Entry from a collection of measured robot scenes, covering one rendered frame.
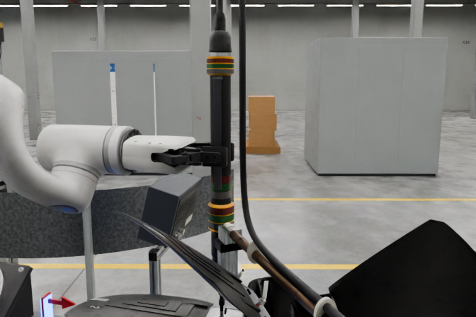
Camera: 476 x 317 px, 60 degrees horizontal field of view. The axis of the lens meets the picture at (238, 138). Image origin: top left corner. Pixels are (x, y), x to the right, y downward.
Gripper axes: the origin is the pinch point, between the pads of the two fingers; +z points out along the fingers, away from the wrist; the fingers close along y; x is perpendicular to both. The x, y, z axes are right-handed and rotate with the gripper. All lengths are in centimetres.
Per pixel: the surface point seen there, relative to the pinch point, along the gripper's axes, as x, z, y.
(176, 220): -34, -31, -59
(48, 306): -31.1, -34.1, 0.0
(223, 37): 18.5, 1.2, 1.2
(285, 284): -11.5, 13.0, 18.9
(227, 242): -13.0, 2.6, 4.8
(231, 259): -16.8, 2.7, 2.6
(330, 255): -148, 23, -302
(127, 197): -59, -101, -158
